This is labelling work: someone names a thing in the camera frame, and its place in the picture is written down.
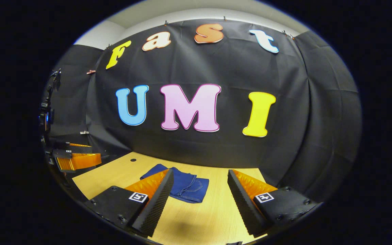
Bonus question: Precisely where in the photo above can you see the black backdrop cloth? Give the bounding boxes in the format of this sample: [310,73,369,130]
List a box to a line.
[41,19,363,203]

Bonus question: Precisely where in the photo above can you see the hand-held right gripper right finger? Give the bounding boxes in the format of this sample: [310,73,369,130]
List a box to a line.
[227,169,320,238]

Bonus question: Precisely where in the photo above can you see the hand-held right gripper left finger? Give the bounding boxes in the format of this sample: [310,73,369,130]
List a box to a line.
[85,168,175,238]

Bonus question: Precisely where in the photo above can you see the blue denim jeans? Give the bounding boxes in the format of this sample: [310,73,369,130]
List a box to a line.
[140,164,210,204]

